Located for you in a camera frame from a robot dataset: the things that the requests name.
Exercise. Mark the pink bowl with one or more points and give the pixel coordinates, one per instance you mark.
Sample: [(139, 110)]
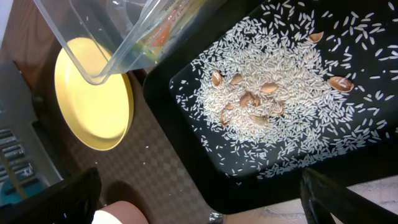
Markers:
[(120, 212)]

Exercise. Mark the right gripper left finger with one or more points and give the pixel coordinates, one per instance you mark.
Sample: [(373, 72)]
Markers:
[(72, 200)]

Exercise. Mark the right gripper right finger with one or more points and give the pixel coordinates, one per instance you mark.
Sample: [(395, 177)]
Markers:
[(322, 200)]

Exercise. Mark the yellow plate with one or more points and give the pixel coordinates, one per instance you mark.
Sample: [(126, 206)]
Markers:
[(98, 115)]

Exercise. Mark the black waste tray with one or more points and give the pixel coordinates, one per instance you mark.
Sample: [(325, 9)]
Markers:
[(223, 195)]

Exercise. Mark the clear plastic bin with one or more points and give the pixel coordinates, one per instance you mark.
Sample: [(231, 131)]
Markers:
[(100, 36)]

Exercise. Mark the green snack wrapper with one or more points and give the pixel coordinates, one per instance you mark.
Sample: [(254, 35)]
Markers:
[(171, 23)]

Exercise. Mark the grey dishwasher rack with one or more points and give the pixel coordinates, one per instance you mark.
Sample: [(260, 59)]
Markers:
[(29, 162)]

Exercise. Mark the dark brown serving tray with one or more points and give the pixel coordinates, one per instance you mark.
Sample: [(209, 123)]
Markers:
[(143, 169)]

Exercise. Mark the pile of rice grains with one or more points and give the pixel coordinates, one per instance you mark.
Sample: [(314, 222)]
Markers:
[(292, 84)]

